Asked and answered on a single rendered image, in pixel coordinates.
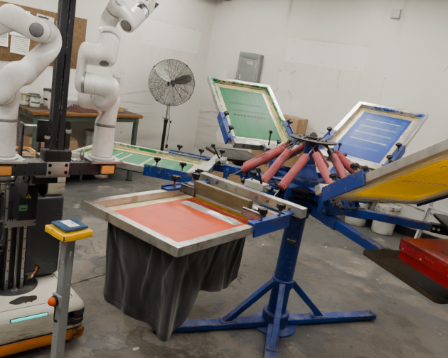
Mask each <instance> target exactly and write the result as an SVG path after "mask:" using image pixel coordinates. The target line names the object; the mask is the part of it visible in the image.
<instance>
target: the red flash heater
mask: <svg viewBox="0 0 448 358"><path fill-rule="evenodd" d="M399 250H400V253H399V256H398V259H399V260H401V261H402V262H404V263H405V264H407V265H408V266H410V267H412V268H414V269H415V270H417V271H419V272H420V273H422V274H423V275H425V276H426V277H428V278H430V279H432V280H433V281H434V282H436V283H438V284H439V285H441V286H443V287H444V288H446V289H447V290H448V239H419V238H401V241H400V245H399Z"/></svg>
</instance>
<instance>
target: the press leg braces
mask: <svg viewBox="0 0 448 358"><path fill-rule="evenodd" d="M274 282H275V281H274V280H273V279H272V278H271V279H270V280H269V281H268V282H266V283H265V284H264V285H263V286H261V287H260V288H259V289H258V290H256V291H255V292H254V293H253V294H252V295H250V296H249V297H248V298H246V299H245V300H244V301H243V302H241V304H239V305H238V306H237V307H236V308H234V309H233V310H232V311H230V312H229V313H228V314H227V315H226V316H225V317H221V318H218V319H219V320H220V321H221V323H222V324H228V323H238V322H237V320H236V319H235V318H236V317H237V316H239V315H240V314H241V313H243V312H244V311H245V310H246V309H248V308H249V307H250V306H251V305H252V304H253V303H255V302H256V301H257V300H259V299H260V298H261V297H262V296H263V295H264V294H266V293H267V292H268V291H270V290H271V289H272V288H273V287H274ZM285 286H286V285H285V284H281V283H280V284H279V290H278V296H277V304H276V309H275V314H274V322H273V326H272V334H271V338H270V340H267V347H266V350H269V351H273V352H278V342H277V336H278V332H279V324H280V320H281V315H282V306H283V301H284V292H285ZM293 289H294V290H295V291H296V292H297V293H298V295H299V296H300V297H301V298H302V300H303V301H304V302H305V303H306V304H307V305H308V306H309V308H310V309H311V310H312V313H309V314H310V315H311V316H312V317H313V318H327V317H326V316H325V314H323V313H322V312H320V311H319V309H318V308H317V307H316V306H315V305H314V304H313V302H312V301H311V300H310V299H309V297H308V296H307V295H306V293H305V292H304V291H303V290H302V289H301V288H300V287H299V285H298V284H297V283H296V281H294V285H293Z"/></svg>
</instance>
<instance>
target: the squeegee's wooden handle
mask: <svg viewBox="0 0 448 358"><path fill-rule="evenodd" d="M193 187H194V188H195V189H196V191H195V195H196V194H197V195H200V196H203V197H206V198H208V199H210V200H213V201H216V202H219V203H220V204H223V205H226V206H228V207H231V208H233V209H236V210H239V211H241V212H242V213H243V207H247V208H249V209H252V205H253V200H250V199H247V198H245V197H242V196H239V195H236V194H234V193H231V192H228V191H226V190H223V189H220V188H217V187H215V186H212V185H209V184H207V183H204V182H201V181H199V180H196V181H195V182H194V186H193Z"/></svg>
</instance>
